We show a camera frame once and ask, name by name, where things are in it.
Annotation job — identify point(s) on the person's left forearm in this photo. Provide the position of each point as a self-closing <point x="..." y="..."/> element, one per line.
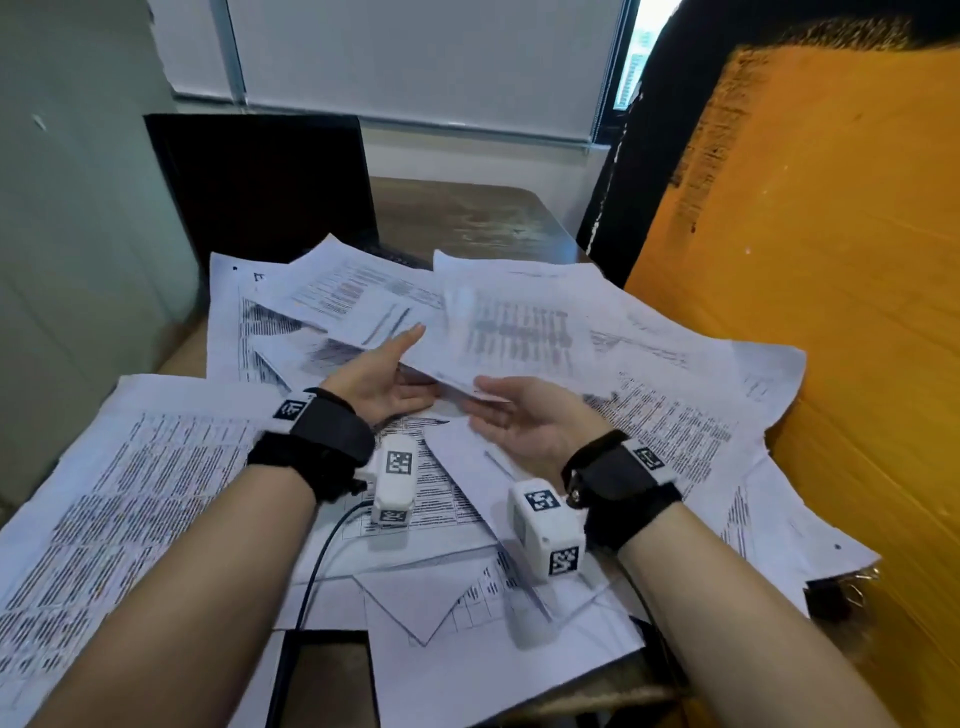
<point x="195" y="600"/>

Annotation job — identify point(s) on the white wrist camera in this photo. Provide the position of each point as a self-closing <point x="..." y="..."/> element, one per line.
<point x="395" y="480"/>
<point x="544" y="525"/>

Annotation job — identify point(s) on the pile of printed papers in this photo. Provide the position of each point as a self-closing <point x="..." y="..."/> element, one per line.
<point x="675" y="427"/>

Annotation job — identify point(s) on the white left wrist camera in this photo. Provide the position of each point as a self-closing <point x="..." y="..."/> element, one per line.
<point x="395" y="480"/>

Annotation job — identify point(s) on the beige cardboard panel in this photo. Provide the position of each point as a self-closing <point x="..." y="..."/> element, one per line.
<point x="75" y="262"/>

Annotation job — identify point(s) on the aligned stack of printed sheets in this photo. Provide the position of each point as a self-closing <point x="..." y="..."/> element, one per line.
<point x="112" y="487"/>

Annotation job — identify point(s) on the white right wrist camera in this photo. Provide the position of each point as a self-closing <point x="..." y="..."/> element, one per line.
<point x="544" y="525"/>

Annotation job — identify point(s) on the person's right hand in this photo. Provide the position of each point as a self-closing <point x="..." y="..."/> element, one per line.
<point x="536" y="427"/>

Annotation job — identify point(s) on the black laptop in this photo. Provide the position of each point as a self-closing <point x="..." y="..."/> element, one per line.
<point x="262" y="180"/>

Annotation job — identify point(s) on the dark framed window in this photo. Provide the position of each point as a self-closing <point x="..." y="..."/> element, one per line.
<point x="641" y="52"/>

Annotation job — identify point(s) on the orange cardboard panel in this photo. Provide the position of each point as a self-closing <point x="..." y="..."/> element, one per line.
<point x="825" y="262"/>

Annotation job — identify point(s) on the person's left hand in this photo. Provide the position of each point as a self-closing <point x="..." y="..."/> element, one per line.
<point x="375" y="382"/>

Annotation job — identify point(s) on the black binder clips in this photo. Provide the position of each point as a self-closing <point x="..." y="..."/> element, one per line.
<point x="829" y="600"/>

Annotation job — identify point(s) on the person's right forearm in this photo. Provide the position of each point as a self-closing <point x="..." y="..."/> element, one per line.
<point x="735" y="630"/>

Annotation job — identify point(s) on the single printed paper sheet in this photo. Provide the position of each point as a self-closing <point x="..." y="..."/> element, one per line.
<point x="517" y="330"/>

